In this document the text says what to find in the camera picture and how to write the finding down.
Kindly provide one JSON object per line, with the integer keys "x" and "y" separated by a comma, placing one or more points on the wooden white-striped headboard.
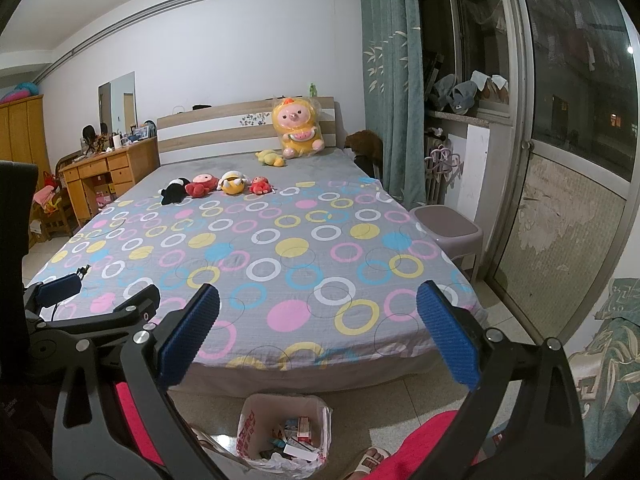
{"x": 210, "y": 137}

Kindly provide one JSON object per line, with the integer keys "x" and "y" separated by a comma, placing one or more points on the small yellow green plush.
{"x": 272, "y": 158}

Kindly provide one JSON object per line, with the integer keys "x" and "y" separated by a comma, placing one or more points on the black chair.
{"x": 370, "y": 167}

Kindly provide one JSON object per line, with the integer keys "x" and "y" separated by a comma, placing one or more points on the mauve plastic stool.
{"x": 445, "y": 225}

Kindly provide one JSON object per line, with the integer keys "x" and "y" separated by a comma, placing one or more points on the wooden desk with drawers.
{"x": 125, "y": 160}

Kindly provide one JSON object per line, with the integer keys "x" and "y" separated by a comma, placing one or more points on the bed with circle-pattern sheet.
{"x": 300, "y": 200}

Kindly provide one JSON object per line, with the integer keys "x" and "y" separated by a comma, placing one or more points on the aluminium sliding door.
{"x": 565, "y": 220}

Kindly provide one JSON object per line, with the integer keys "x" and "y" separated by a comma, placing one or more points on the white board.
{"x": 475, "y": 175}

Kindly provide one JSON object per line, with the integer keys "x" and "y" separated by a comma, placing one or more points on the dark round desk object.
{"x": 89, "y": 135}

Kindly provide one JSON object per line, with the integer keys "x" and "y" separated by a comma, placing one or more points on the radiator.
{"x": 432, "y": 195}

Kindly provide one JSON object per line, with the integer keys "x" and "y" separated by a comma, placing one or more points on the white red-print trash bag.
{"x": 247, "y": 430}

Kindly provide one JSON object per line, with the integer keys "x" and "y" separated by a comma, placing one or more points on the red plush with pink face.
{"x": 202, "y": 185}

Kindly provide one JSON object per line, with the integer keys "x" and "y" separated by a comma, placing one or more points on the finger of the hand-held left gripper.
{"x": 60, "y": 287}
{"x": 130, "y": 305}

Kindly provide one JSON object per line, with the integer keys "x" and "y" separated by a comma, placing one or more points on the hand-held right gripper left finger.
{"x": 192, "y": 332}

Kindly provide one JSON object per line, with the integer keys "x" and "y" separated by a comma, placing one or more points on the wall mirror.
{"x": 122, "y": 100}

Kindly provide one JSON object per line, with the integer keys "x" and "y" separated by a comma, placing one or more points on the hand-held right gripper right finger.
{"x": 447, "y": 335}

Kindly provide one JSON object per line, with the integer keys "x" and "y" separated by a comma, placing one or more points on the grey slippers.
{"x": 460, "y": 95}

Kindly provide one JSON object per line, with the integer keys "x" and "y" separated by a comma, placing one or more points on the wooden chair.
{"x": 57, "y": 220}

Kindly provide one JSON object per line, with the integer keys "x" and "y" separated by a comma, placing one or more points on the pink clothes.
{"x": 45, "y": 195}

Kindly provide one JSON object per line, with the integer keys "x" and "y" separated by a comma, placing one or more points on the picture frame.
{"x": 141, "y": 132}

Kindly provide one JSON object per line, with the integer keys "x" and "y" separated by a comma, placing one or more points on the beige shoes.
{"x": 492, "y": 90}

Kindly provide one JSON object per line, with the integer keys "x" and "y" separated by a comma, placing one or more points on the white cup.
{"x": 116, "y": 141}

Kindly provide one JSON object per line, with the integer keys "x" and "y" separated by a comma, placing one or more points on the teal leaf-print cloth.
{"x": 610, "y": 360}

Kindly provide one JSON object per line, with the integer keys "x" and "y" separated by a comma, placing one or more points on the black white plush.
{"x": 172, "y": 192}

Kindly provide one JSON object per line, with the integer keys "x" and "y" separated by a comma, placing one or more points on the large yellow pig plush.
{"x": 295, "y": 125}

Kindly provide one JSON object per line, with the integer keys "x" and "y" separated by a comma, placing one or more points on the teal leaf-print curtain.
{"x": 390, "y": 85}

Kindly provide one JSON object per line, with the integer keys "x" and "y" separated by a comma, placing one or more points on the yellow white plush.
{"x": 232, "y": 184}

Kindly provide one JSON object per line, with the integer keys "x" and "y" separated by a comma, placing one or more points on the green bottle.
{"x": 313, "y": 89}

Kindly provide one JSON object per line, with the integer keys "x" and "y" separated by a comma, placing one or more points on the yellow wooden wardrobe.
{"x": 25, "y": 130}

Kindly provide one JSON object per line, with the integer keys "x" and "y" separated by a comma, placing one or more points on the person's right foot in sandal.
{"x": 367, "y": 460}

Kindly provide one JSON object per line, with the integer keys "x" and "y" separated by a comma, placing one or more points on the pink clothes hangers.
{"x": 442, "y": 157}

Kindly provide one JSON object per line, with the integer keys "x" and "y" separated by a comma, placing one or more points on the red white striped box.
{"x": 302, "y": 427}

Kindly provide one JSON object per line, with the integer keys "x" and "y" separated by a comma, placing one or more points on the brown furry bundle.
{"x": 365, "y": 142}

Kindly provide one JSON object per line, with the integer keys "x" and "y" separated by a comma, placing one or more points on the small red plush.
{"x": 260, "y": 186}

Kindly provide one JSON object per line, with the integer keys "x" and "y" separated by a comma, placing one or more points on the aluminium window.
{"x": 480, "y": 25}

